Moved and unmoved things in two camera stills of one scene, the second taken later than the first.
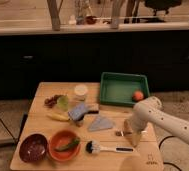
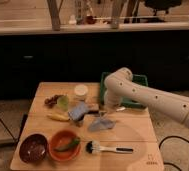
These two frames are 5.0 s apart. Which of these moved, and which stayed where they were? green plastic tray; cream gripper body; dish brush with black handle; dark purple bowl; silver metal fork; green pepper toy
Moved: silver metal fork; cream gripper body
Stayed: dark purple bowl; dish brush with black handle; green plastic tray; green pepper toy
